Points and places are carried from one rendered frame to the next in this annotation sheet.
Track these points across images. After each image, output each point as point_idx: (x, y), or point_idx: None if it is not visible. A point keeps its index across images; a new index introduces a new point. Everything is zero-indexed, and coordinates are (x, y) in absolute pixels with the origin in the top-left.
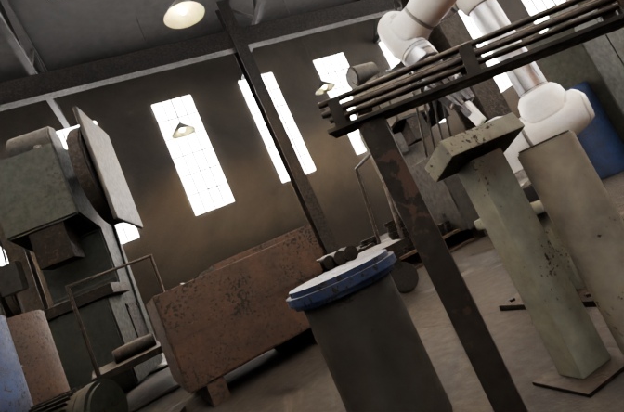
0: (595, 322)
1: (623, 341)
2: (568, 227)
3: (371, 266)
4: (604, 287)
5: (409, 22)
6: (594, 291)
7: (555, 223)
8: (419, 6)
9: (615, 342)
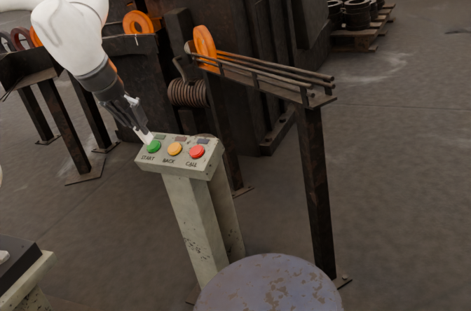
0: (144, 307)
1: (238, 243)
2: (227, 188)
3: (279, 253)
4: (235, 215)
5: (99, 25)
6: (232, 223)
7: (221, 189)
8: (104, 13)
9: (186, 286)
